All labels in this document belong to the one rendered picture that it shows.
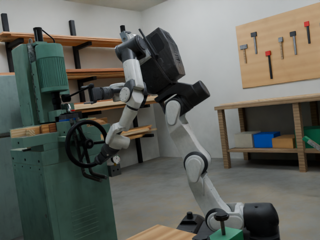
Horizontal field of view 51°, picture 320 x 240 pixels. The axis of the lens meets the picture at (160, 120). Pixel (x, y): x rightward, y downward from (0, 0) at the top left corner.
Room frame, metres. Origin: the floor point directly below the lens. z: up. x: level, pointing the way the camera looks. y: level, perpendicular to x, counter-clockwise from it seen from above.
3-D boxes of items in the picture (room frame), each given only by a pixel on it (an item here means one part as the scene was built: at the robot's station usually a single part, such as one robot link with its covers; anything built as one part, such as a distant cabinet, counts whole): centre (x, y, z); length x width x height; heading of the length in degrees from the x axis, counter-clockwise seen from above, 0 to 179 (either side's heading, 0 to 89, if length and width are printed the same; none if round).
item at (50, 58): (2.25, 0.67, 1.32); 0.18 x 0.18 x 0.31
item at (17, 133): (2.26, 0.69, 0.92); 0.60 x 0.02 x 0.05; 131
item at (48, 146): (2.20, 0.63, 0.82); 0.40 x 0.21 x 0.04; 131
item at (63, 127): (2.10, 0.55, 0.91); 0.15 x 0.14 x 0.09; 131
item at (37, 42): (2.35, 0.76, 1.53); 0.08 x 0.08 x 0.17; 41
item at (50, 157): (2.34, 0.75, 0.76); 0.57 x 0.45 x 0.09; 41
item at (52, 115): (2.27, 0.68, 0.99); 0.14 x 0.07 x 0.09; 41
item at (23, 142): (2.16, 0.61, 0.87); 0.61 x 0.30 x 0.06; 131
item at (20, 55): (2.47, 0.86, 1.16); 0.22 x 0.22 x 0.72; 41
